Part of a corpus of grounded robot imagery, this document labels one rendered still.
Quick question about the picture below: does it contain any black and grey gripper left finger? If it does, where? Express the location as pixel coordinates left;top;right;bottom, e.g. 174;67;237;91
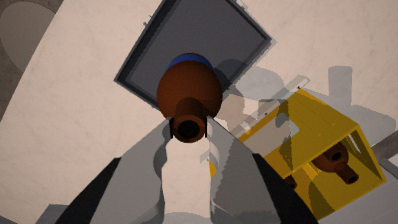
55;117;174;224

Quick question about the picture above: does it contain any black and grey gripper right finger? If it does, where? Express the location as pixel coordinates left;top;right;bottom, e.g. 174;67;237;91
205;116;319;224

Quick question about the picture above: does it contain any yellow crate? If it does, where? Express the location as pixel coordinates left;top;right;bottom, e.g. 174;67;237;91
238;88;387;221

